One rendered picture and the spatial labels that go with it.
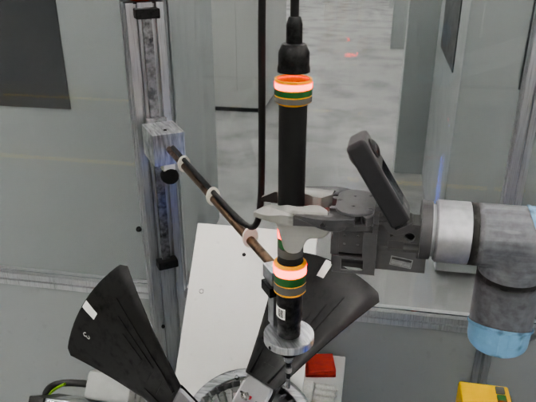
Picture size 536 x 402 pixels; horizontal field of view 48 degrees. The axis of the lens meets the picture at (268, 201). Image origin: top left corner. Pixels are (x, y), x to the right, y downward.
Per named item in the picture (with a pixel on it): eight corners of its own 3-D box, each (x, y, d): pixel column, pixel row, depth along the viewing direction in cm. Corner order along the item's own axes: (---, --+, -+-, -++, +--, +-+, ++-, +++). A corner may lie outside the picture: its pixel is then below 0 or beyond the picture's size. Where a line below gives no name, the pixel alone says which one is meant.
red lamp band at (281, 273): (267, 266, 79) (267, 258, 79) (297, 259, 81) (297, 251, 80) (281, 282, 76) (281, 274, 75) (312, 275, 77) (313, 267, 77)
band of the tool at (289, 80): (268, 100, 70) (268, 76, 69) (301, 96, 71) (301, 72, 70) (284, 110, 66) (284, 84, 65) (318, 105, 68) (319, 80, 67)
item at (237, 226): (166, 152, 127) (166, 147, 126) (172, 151, 127) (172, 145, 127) (273, 276, 82) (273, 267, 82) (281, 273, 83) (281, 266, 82)
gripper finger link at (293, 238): (253, 258, 73) (329, 258, 72) (251, 214, 70) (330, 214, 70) (254, 246, 75) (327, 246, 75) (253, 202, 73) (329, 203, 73)
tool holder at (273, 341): (250, 324, 86) (248, 266, 82) (293, 312, 89) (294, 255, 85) (276, 362, 79) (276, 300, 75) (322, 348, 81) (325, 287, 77)
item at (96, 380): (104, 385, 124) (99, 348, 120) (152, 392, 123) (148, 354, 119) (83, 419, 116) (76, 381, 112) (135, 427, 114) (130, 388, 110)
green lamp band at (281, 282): (267, 274, 80) (267, 267, 79) (297, 268, 81) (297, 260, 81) (281, 291, 76) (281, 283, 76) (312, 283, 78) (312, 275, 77)
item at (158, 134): (143, 155, 136) (139, 119, 132) (172, 151, 138) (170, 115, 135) (155, 170, 127) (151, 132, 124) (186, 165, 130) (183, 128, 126)
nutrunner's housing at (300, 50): (269, 349, 85) (270, 15, 66) (294, 342, 86) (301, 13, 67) (281, 366, 82) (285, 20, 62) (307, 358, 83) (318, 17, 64)
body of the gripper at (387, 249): (325, 272, 73) (427, 282, 70) (327, 208, 69) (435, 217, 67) (332, 242, 80) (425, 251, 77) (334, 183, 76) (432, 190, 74)
